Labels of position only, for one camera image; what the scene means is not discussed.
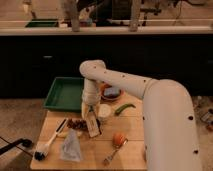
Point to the black floor stand leg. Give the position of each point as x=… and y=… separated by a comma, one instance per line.
x=23, y=142

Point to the brown grape bunch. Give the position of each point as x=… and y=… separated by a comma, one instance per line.
x=77, y=124

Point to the green bin on counter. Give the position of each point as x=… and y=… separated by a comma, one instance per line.
x=42, y=23

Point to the green plastic tray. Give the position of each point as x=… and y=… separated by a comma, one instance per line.
x=65, y=94

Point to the orange round fruit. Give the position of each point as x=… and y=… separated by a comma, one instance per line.
x=118, y=139

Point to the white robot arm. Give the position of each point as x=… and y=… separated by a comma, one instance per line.
x=170, y=134

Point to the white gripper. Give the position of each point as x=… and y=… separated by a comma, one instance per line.
x=91, y=97

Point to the clear plastic bag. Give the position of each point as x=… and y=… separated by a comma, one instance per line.
x=70, y=148

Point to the green chili pepper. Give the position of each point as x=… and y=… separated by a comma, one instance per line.
x=119, y=110

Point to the white round cup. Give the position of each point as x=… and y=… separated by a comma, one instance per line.
x=104, y=112

